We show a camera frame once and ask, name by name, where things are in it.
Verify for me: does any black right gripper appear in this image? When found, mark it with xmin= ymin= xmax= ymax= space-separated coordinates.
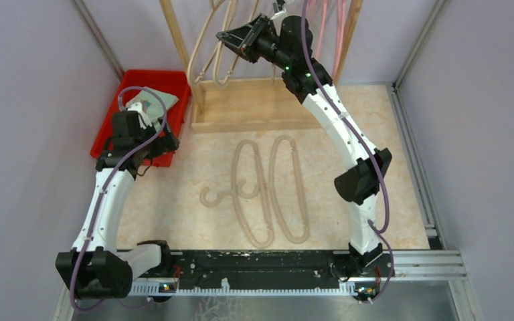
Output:
xmin=217 ymin=14 xmax=291 ymax=71

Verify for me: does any pink plastic hanger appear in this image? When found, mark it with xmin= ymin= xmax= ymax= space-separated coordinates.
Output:
xmin=316 ymin=0 xmax=329 ymax=59
xmin=332 ymin=0 xmax=347 ymax=78
xmin=306 ymin=0 xmax=318 ymax=25

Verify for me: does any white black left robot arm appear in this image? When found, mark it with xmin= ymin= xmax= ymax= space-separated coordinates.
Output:
xmin=55 ymin=103 xmax=179 ymax=300

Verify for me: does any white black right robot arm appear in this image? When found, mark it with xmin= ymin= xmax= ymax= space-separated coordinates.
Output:
xmin=216 ymin=15 xmax=392 ymax=276

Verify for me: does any green folded cloth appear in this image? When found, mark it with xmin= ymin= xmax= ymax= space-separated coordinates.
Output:
xmin=125 ymin=88 xmax=178 ymax=130

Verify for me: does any red plastic bin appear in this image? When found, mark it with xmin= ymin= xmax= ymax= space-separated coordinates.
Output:
xmin=90 ymin=70 xmax=191 ymax=158

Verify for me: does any wooden hanger rack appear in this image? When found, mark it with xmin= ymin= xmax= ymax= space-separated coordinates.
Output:
xmin=158 ymin=0 xmax=364 ymax=134

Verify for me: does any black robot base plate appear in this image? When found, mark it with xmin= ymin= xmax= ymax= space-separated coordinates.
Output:
xmin=132 ymin=249 xmax=396 ymax=294

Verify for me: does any aluminium frame rail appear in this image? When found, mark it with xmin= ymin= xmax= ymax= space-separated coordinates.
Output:
xmin=64 ymin=250 xmax=468 ymax=298

